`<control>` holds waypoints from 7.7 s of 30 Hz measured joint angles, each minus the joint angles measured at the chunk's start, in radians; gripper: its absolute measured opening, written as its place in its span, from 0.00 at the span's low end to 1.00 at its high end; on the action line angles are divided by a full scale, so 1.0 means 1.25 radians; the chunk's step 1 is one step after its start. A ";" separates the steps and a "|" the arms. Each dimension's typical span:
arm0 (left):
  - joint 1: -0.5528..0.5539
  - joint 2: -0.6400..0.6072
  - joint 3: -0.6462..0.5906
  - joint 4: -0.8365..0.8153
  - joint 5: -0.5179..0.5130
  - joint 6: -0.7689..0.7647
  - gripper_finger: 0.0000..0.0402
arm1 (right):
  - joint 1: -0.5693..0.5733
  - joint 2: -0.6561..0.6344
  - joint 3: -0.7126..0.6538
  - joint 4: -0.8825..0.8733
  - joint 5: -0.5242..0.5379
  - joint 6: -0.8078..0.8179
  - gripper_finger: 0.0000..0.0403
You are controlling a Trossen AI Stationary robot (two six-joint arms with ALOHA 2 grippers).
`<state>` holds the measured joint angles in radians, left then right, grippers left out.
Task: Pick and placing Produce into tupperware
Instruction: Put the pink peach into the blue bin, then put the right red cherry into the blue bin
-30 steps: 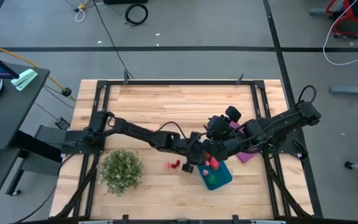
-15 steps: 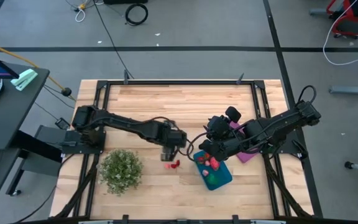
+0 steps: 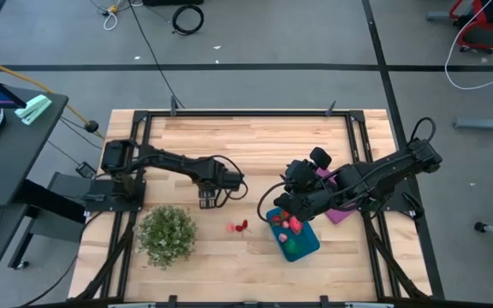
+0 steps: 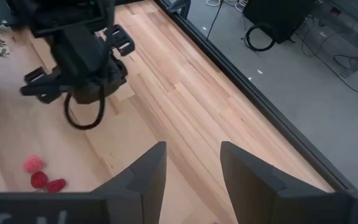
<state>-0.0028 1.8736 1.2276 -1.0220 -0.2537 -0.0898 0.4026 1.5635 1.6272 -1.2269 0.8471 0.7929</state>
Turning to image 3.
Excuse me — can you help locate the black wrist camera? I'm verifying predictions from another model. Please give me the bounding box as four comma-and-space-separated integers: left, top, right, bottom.
219, 169, 245, 192
309, 146, 333, 170

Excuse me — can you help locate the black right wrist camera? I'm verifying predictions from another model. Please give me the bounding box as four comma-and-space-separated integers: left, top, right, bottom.
309, 146, 333, 170

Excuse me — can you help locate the small black floor box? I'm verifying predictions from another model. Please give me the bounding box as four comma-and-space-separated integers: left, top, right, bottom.
74, 161, 98, 180

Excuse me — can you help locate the dark grey floor box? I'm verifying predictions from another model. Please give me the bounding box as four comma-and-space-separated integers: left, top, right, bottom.
47, 172, 87, 206

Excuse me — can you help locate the green artificial potted plant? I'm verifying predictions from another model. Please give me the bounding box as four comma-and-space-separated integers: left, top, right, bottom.
134, 204, 199, 270

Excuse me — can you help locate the mint green stapler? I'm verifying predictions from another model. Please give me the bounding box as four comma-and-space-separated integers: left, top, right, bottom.
14, 94, 53, 126

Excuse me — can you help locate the grey metal table foot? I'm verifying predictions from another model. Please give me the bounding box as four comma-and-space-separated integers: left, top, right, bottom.
451, 111, 493, 133

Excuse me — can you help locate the long black floor cable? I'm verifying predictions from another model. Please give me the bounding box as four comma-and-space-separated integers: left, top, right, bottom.
128, 0, 187, 110

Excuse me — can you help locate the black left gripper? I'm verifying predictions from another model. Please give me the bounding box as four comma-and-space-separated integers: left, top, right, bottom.
193, 158, 222, 210

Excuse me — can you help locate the yellow floor cable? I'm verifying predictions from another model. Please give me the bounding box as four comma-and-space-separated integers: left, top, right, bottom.
0, 51, 105, 140

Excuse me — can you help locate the white floor cable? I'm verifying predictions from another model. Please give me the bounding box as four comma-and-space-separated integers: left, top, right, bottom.
443, 0, 493, 92

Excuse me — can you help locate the dark grey desk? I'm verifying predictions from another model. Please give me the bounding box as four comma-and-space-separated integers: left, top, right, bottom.
0, 84, 70, 207

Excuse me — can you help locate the coiled black cable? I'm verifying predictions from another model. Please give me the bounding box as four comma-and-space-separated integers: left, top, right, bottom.
171, 3, 205, 36

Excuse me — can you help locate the white cable with yellow plug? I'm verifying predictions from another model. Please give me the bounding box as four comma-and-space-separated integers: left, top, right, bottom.
103, 3, 120, 32

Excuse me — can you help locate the teal plastic tupperware container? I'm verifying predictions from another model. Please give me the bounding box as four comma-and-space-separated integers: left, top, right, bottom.
265, 206, 322, 264

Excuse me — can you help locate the black desk leg base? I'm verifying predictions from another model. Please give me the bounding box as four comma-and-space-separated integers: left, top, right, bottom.
7, 179, 87, 271

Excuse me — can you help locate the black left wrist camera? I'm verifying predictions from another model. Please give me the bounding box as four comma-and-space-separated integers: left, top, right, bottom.
219, 169, 245, 192

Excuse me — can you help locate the black metal table frame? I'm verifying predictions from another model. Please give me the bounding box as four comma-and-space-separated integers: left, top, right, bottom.
73, 109, 434, 308

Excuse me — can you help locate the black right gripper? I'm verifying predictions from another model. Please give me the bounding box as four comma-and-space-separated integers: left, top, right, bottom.
274, 158, 321, 223

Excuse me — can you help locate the plain red toy strawberry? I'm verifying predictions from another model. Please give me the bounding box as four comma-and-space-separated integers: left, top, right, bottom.
288, 216, 305, 235

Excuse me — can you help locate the purple flat container lid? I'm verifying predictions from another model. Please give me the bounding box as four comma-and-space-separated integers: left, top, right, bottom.
316, 167, 359, 226

